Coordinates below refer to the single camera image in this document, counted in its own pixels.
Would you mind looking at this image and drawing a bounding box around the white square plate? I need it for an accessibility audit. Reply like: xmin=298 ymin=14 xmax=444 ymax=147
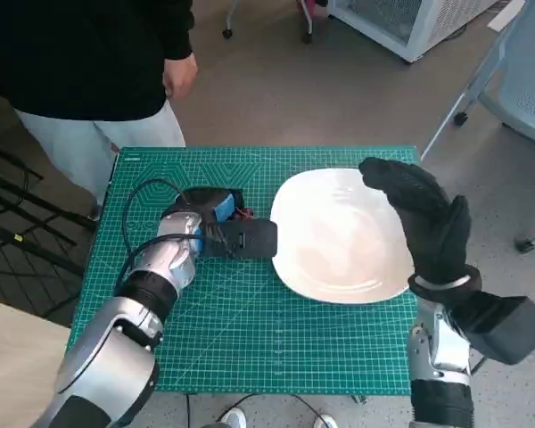
xmin=269 ymin=167 xmax=416 ymax=304

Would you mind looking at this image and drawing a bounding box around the black left robot hand, blue tape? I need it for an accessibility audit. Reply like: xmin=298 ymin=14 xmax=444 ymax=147
xmin=167 ymin=186 xmax=251 ymax=224

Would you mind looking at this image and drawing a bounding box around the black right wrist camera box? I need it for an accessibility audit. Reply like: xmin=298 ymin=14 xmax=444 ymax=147
xmin=449 ymin=292 xmax=535 ymax=366

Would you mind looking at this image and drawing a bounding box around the green cutting mat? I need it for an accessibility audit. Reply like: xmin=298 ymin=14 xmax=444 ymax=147
xmin=64 ymin=145 xmax=420 ymax=397

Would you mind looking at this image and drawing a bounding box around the rolling chair with casters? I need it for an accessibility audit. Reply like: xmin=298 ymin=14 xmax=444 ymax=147
xmin=221 ymin=0 xmax=316 ymax=45

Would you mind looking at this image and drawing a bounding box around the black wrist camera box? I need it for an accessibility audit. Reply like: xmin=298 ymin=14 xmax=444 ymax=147
xmin=200 ymin=217 xmax=280 ymax=259
xmin=449 ymin=292 xmax=535 ymax=366

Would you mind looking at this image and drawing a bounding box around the white flat panel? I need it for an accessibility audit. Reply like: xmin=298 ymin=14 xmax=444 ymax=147
xmin=488 ymin=0 xmax=527 ymax=31

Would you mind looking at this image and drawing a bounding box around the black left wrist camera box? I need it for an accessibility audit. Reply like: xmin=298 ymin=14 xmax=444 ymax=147
xmin=200 ymin=217 xmax=280 ymax=259

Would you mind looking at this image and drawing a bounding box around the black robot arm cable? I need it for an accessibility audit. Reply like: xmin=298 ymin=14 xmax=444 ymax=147
xmin=115 ymin=178 xmax=224 ymax=295

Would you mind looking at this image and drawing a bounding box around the white perforated cabinet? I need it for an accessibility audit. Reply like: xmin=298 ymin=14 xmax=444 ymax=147
xmin=327 ymin=0 xmax=500 ymax=63

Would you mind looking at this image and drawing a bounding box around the light wooden board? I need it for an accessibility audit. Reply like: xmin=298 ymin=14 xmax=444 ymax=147
xmin=0 ymin=296 xmax=72 ymax=428

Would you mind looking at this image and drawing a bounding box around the person's hand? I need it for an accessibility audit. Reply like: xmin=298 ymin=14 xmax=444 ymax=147
xmin=161 ymin=52 xmax=200 ymax=100

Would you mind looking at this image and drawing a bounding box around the black metal frame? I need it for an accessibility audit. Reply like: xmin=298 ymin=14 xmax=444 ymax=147
xmin=0 ymin=137 xmax=99 ymax=313

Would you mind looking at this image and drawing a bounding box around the pink object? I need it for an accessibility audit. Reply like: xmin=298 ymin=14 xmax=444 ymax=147
xmin=296 ymin=0 xmax=329 ymax=14

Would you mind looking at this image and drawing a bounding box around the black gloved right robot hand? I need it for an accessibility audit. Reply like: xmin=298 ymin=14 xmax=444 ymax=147
xmin=358 ymin=156 xmax=473 ymax=284

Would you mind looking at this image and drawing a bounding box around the person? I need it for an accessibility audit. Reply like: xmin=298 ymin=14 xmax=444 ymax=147
xmin=0 ymin=0 xmax=200 ymax=210

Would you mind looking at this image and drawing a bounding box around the pale blue mesh chair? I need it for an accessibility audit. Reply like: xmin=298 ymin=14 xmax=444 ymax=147
xmin=421 ymin=0 xmax=535 ymax=253

